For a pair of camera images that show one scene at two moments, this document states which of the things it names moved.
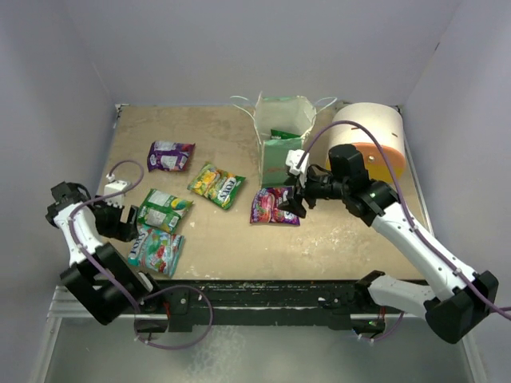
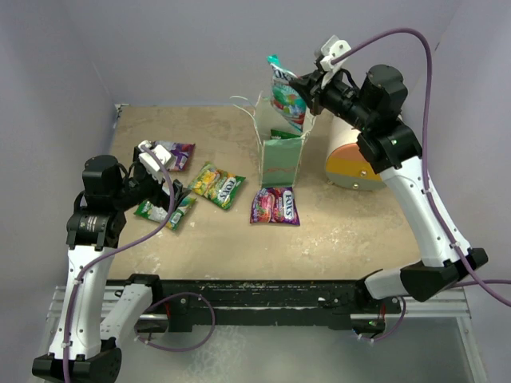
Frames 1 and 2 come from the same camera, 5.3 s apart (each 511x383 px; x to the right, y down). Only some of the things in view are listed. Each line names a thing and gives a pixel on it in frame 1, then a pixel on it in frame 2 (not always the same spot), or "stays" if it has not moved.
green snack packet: x=278 y=134 stays
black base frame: x=178 y=304 stays
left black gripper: x=120 y=230 → x=159 y=197
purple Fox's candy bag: x=266 y=207 stays
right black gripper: x=295 y=202 → x=310 y=85
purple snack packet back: x=168 y=155 stays
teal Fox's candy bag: x=156 y=250 → x=288 y=102
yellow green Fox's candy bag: x=216 y=185 stays
